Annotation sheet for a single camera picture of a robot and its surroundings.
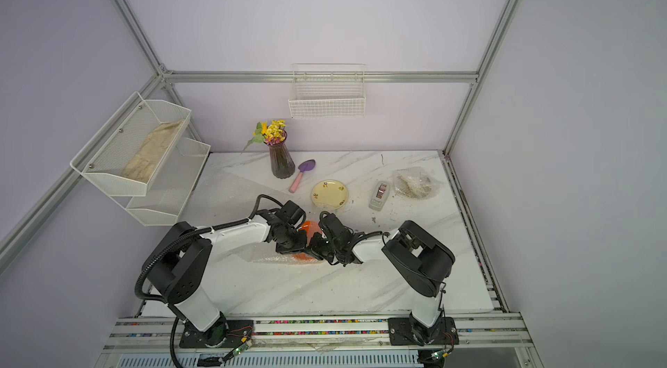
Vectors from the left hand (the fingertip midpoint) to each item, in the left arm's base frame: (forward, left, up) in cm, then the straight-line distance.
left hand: (303, 253), depth 89 cm
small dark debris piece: (+14, -26, 0) cm, 29 cm away
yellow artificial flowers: (+35, +12, +24) cm, 45 cm away
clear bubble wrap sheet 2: (+24, +34, -1) cm, 42 cm away
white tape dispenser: (+23, -29, +4) cm, 37 cm away
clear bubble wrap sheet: (-1, +12, +3) cm, 13 cm away
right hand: (-2, +1, +3) cm, 3 cm away
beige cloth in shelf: (+17, +46, +30) cm, 57 cm away
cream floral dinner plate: (+25, -9, 0) cm, 27 cm away
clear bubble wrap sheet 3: (+26, -52, +2) cm, 58 cm away
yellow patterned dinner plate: (+28, -44, +4) cm, 52 cm away
